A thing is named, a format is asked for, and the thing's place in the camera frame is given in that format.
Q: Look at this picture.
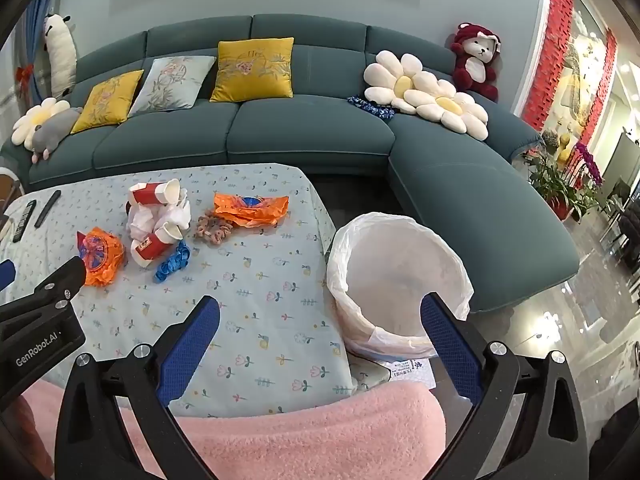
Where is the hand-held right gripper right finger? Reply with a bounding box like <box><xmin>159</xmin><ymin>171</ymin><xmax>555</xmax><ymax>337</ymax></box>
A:
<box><xmin>421</xmin><ymin>292</ymin><xmax>591</xmax><ymax>480</ymax></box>

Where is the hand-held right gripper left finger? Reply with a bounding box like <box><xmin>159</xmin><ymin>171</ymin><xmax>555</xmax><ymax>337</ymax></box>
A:
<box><xmin>55</xmin><ymin>295</ymin><xmax>222</xmax><ymax>480</ymax></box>

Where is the orange plastic bag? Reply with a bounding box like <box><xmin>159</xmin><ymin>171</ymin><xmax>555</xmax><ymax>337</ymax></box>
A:
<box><xmin>213</xmin><ymin>192</ymin><xmax>291</xmax><ymax>228</ymax></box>
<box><xmin>75</xmin><ymin>227</ymin><xmax>126</xmax><ymax>287</ymax></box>

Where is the red white paper cup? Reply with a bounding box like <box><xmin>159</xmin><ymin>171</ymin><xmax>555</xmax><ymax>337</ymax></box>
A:
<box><xmin>129</xmin><ymin>178</ymin><xmax>181</xmax><ymax>207</ymax></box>
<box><xmin>131</xmin><ymin>223</ymin><xmax>183</xmax><ymax>267</ymax></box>

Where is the white printed paper sheet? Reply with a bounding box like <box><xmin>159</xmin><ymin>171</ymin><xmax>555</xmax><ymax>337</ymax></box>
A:
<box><xmin>350</xmin><ymin>357</ymin><xmax>436</xmax><ymax>391</ymax></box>

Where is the black remote control with buttons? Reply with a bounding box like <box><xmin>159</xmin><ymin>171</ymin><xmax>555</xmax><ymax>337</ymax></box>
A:
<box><xmin>12</xmin><ymin>200</ymin><xmax>38</xmax><ymax>243</ymax></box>

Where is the plain black remote control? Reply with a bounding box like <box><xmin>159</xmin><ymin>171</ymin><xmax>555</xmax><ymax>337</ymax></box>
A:
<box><xmin>34</xmin><ymin>190</ymin><xmax>62</xmax><ymax>226</ymax></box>

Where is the blue crumpled plastic wrapper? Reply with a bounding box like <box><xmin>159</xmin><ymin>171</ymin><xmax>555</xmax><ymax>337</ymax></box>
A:
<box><xmin>155</xmin><ymin>240</ymin><xmax>192</xmax><ymax>282</ymax></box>

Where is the floral light blue tablecloth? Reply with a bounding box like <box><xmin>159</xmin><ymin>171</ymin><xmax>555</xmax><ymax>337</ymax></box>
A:
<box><xmin>0</xmin><ymin>162</ymin><xmax>358</xmax><ymax>418</ymax></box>

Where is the orange scrunchie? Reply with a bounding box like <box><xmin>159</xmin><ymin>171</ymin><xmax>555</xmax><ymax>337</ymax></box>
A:
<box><xmin>207</xmin><ymin>222</ymin><xmax>233</xmax><ymax>247</ymax></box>

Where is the red brown scrunchie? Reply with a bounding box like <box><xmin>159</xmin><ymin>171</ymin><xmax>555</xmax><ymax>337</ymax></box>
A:
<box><xmin>195</xmin><ymin>212</ymin><xmax>221</xmax><ymax>236</ymax></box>

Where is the crumpled white tissue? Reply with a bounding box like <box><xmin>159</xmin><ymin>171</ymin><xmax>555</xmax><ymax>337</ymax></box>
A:
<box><xmin>125</xmin><ymin>187</ymin><xmax>192</xmax><ymax>241</ymax></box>

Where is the grey plush toy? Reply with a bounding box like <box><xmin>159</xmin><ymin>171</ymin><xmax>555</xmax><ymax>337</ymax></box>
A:
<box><xmin>30</xmin><ymin>107</ymin><xmax>83</xmax><ymax>163</ymax></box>

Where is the pink fleece blanket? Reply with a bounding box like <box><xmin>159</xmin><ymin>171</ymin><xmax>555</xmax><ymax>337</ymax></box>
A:
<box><xmin>0</xmin><ymin>380</ymin><xmax>448</xmax><ymax>480</ymax></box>

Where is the white flower shaped cushion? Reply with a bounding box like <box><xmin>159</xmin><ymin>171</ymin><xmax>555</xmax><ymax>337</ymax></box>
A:
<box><xmin>11</xmin><ymin>98</ymin><xmax>71</xmax><ymax>150</ymax></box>
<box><xmin>392</xmin><ymin>72</ymin><xmax>489</xmax><ymax>142</ymax></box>
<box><xmin>363</xmin><ymin>50</ymin><xmax>458</xmax><ymax>113</ymax></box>

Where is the green potted plant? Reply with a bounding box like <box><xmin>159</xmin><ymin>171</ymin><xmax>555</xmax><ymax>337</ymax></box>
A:
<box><xmin>525</xmin><ymin>150</ymin><xmax>601</xmax><ymax>222</ymax></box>

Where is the small yellow embroidered cushion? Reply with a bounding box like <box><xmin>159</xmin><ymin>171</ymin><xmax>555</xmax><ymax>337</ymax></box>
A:
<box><xmin>70</xmin><ymin>69</ymin><xmax>145</xmax><ymax>135</ymax></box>

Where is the dark chair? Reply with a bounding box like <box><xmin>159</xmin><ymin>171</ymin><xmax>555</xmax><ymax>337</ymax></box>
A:
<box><xmin>607</xmin><ymin>180</ymin><xmax>640</xmax><ymax>261</ymax></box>

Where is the long white plush toy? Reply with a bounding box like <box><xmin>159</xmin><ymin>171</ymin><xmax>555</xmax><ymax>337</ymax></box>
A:
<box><xmin>41</xmin><ymin>12</ymin><xmax>78</xmax><ymax>101</ymax></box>

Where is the purple orchid plant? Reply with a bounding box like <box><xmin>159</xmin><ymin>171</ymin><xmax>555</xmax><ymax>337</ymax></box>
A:
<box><xmin>575</xmin><ymin>142</ymin><xmax>604</xmax><ymax>186</ymax></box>

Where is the light blue floral cushion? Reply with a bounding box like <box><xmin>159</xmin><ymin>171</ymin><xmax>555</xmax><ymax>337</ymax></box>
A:
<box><xmin>127</xmin><ymin>55</ymin><xmax>217</xmax><ymax>118</ymax></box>

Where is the teal fabric sofa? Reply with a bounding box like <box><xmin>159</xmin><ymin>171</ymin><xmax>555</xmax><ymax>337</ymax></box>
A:
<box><xmin>0</xmin><ymin>12</ymin><xmax>581</xmax><ymax>313</ymax></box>

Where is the blue patterned fabric band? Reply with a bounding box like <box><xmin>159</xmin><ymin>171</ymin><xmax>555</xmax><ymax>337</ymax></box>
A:
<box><xmin>347</xmin><ymin>95</ymin><xmax>396</xmax><ymax>120</ymax></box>

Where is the blue curtain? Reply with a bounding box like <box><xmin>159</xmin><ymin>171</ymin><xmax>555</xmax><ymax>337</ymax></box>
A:
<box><xmin>20</xmin><ymin>0</ymin><xmax>61</xmax><ymax>106</ymax></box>

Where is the red bear plush toy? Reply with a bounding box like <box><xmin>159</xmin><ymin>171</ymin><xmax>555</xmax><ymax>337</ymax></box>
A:
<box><xmin>450</xmin><ymin>22</ymin><xmax>502</xmax><ymax>102</ymax></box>

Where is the large yellow embroidered cushion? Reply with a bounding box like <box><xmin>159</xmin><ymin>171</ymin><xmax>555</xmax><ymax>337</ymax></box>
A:
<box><xmin>210</xmin><ymin>37</ymin><xmax>295</xmax><ymax>103</ymax></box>

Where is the red fringe wall decoration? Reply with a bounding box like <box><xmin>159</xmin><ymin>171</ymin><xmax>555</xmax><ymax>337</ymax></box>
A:
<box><xmin>520</xmin><ymin>0</ymin><xmax>618</xmax><ymax>133</ymax></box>

